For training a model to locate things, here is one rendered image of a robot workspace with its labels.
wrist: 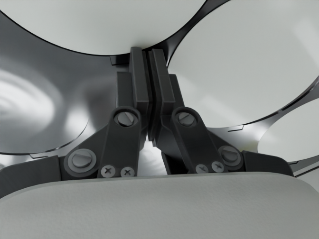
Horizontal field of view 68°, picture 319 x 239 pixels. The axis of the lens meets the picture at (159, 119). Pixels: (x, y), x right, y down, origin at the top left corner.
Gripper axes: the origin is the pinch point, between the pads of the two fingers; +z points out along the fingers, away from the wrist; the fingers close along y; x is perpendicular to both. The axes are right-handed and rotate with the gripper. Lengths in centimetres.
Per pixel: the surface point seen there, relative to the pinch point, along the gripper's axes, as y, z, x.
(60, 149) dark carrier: -5.5, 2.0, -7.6
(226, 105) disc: 6.0, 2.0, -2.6
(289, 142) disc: 14.1, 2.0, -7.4
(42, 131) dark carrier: -6.3, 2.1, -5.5
